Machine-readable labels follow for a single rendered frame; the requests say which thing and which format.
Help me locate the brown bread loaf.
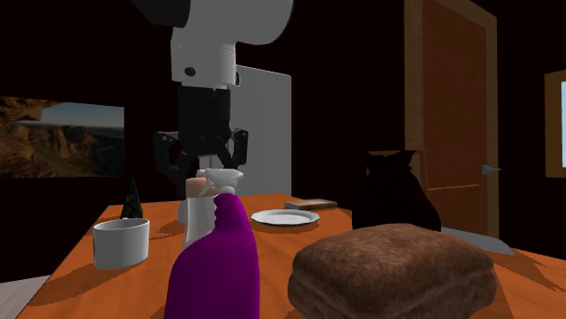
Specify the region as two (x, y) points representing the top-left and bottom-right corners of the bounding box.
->
(287, 222), (497, 319)

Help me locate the black sack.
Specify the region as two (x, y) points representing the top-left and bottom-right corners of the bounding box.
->
(351, 150), (443, 233)

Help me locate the landscape wall picture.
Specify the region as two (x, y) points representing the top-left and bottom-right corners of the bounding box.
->
(0, 95), (126, 179)

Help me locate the wood-framed window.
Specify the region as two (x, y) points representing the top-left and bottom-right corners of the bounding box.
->
(542, 69), (566, 179)

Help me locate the white cup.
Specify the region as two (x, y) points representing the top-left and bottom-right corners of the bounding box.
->
(92, 217), (151, 271)

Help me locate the purple spray bottle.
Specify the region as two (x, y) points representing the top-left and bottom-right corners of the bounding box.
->
(163, 168), (262, 319)

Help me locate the white plate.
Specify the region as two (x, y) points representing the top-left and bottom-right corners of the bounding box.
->
(249, 208), (321, 227)

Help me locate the dark cone-shaped figure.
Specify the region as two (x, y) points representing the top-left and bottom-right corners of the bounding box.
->
(119, 178), (144, 220)

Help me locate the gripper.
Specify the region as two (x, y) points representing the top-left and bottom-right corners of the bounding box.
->
(152, 84), (249, 189)

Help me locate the brown wooden door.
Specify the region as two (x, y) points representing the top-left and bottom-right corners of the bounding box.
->
(403, 0), (503, 240)

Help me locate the orange wooden table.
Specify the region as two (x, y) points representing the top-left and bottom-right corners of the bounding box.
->
(15, 192), (566, 319)

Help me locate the grey refrigerator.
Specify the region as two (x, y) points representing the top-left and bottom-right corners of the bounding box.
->
(229, 64), (293, 198)

